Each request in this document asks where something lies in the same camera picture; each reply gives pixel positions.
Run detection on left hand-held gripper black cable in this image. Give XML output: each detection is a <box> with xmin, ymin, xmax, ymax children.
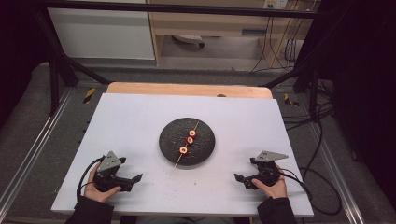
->
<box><xmin>76</xmin><ymin>156</ymin><xmax>106</xmax><ymax>201</ymax></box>

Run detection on right hand-held gripper black cable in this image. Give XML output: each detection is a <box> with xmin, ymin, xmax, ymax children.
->
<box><xmin>278</xmin><ymin>167</ymin><xmax>343</xmax><ymax>217</ymax></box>

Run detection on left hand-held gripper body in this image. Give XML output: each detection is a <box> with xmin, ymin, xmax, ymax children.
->
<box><xmin>92</xmin><ymin>150</ymin><xmax>132</xmax><ymax>193</ymax></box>

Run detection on yellow black tape marker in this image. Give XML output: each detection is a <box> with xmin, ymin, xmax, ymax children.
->
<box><xmin>283</xmin><ymin>92</ymin><xmax>301</xmax><ymax>107</ymax></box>
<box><xmin>82</xmin><ymin>87</ymin><xmax>96</xmax><ymax>105</ymax></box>

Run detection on grey caster base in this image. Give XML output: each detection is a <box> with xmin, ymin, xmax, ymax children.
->
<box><xmin>172</xmin><ymin>34</ymin><xmax>205</xmax><ymax>49</ymax></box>

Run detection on aluminium floor rail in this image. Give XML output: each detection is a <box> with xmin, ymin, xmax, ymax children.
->
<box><xmin>311</xmin><ymin>122</ymin><xmax>366</xmax><ymax>224</ymax></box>
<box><xmin>0</xmin><ymin>88</ymin><xmax>74</xmax><ymax>214</ymax></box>

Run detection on person's left hand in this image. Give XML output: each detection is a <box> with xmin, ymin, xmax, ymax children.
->
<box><xmin>84</xmin><ymin>170</ymin><xmax>122</xmax><ymax>203</ymax></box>

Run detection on hand-held gripper black cable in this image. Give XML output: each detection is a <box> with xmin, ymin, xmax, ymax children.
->
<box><xmin>76</xmin><ymin>156</ymin><xmax>106</xmax><ymax>201</ymax></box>
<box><xmin>278</xmin><ymin>167</ymin><xmax>343</xmax><ymax>217</ymax></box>

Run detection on black metal frame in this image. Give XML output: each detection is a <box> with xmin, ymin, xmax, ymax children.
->
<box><xmin>33</xmin><ymin>0</ymin><xmax>325</xmax><ymax>118</ymax></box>

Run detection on thin bamboo skewer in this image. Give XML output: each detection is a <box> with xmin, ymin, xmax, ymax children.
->
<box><xmin>169</xmin><ymin>119</ymin><xmax>201</xmax><ymax>176</ymax></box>

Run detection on black cables on floor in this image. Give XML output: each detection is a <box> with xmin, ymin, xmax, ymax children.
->
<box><xmin>281</xmin><ymin>78</ymin><xmax>335</xmax><ymax>132</ymax></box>

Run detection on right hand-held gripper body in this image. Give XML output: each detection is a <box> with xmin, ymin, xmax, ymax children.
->
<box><xmin>244</xmin><ymin>150</ymin><xmax>290</xmax><ymax>190</ymax></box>

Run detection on light wooden desk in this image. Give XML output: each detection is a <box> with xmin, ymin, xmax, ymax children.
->
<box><xmin>147</xmin><ymin>0</ymin><xmax>316</xmax><ymax>69</ymax></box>

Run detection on hanging black cable bundle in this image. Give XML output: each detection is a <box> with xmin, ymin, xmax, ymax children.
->
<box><xmin>250</xmin><ymin>12</ymin><xmax>314</xmax><ymax>74</ymax></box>

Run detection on dark curtain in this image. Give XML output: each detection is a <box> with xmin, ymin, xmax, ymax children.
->
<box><xmin>314</xmin><ymin>0</ymin><xmax>396</xmax><ymax>200</ymax></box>
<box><xmin>0</xmin><ymin>0</ymin><xmax>52</xmax><ymax>125</ymax></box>

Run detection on white cabinet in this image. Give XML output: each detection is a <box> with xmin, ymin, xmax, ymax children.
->
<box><xmin>47</xmin><ymin>0</ymin><xmax>156</xmax><ymax>61</ymax></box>

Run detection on person's right hand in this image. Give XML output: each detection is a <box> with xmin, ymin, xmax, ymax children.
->
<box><xmin>251</xmin><ymin>167</ymin><xmax>288</xmax><ymax>200</ymax></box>

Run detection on wooden table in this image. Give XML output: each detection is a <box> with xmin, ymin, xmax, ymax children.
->
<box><xmin>106</xmin><ymin>81</ymin><xmax>274</xmax><ymax>100</ymax></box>

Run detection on black textured round plate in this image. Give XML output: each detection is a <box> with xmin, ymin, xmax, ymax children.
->
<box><xmin>158</xmin><ymin>117</ymin><xmax>217</xmax><ymax>167</ymax></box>

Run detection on white power strip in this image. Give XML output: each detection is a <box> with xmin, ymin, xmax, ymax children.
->
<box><xmin>262</xmin><ymin>0</ymin><xmax>289</xmax><ymax>10</ymax></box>

